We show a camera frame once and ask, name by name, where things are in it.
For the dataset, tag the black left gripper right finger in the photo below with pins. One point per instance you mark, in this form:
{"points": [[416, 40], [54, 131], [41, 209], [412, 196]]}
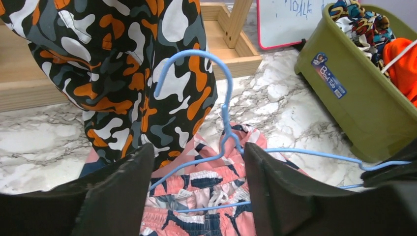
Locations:
{"points": [[286, 202]]}

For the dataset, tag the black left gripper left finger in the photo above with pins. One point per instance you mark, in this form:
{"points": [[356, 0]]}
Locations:
{"points": [[107, 202]]}

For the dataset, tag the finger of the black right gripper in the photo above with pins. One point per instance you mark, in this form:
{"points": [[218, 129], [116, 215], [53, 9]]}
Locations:
{"points": [[391, 166]]}

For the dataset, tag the pink patterned garment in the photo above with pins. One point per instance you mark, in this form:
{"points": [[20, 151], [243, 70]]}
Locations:
{"points": [[200, 197]]}

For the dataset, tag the colourful patterned shorts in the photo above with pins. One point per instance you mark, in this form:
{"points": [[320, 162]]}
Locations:
{"points": [[368, 30]]}

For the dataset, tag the olive green plastic basket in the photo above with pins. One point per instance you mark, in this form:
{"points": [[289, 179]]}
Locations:
{"points": [[376, 117]]}

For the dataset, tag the camouflage orange black garment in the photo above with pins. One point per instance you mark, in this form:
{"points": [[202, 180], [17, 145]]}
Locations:
{"points": [[106, 57]]}

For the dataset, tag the pink framed whiteboard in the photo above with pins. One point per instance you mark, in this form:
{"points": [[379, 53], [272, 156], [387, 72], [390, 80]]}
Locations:
{"points": [[283, 23]]}

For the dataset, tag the wooden clothes rack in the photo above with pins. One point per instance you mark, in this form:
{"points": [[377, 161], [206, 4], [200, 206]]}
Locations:
{"points": [[23, 85]]}

